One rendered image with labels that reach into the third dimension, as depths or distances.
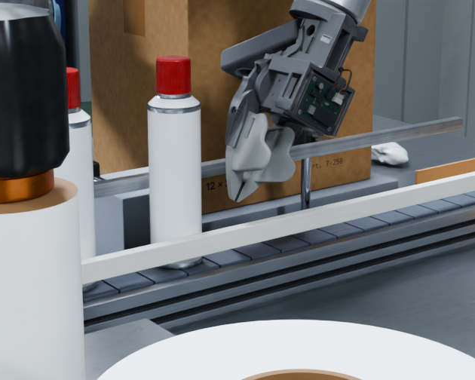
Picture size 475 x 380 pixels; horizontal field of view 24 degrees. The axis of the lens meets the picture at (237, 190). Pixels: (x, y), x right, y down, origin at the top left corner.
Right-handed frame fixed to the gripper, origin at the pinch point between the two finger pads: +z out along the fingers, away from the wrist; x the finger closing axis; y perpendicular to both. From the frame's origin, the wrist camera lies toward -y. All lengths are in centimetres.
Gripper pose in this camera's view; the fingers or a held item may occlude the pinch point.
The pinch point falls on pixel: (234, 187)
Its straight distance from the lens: 113.5
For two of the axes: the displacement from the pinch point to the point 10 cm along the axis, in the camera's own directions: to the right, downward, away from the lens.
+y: 5.9, 2.2, -7.8
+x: 7.0, 3.4, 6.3
